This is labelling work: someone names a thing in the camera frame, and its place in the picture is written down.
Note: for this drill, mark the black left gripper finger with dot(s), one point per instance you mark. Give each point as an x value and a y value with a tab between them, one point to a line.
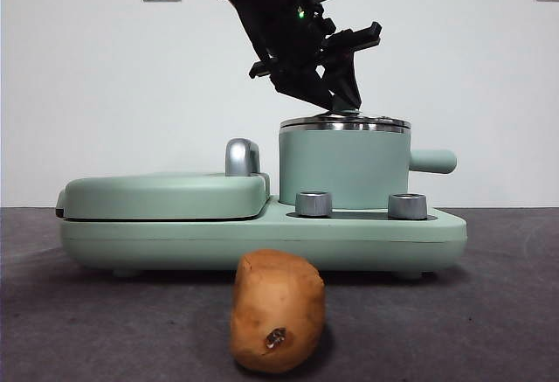
345	85
305	89

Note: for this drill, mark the glass lid with green knob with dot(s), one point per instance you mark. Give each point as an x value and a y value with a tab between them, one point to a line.
384	125

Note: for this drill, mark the brown potato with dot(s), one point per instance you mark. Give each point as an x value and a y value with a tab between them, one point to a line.
279	303

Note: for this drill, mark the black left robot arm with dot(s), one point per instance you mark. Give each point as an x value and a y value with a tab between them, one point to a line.
271	19

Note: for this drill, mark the silver control knob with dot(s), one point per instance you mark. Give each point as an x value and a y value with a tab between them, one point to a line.
313	205
407	207

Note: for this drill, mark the green breakfast machine base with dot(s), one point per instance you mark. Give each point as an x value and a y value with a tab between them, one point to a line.
262	246

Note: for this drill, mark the green griddle cover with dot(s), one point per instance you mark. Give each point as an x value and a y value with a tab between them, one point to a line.
161	196

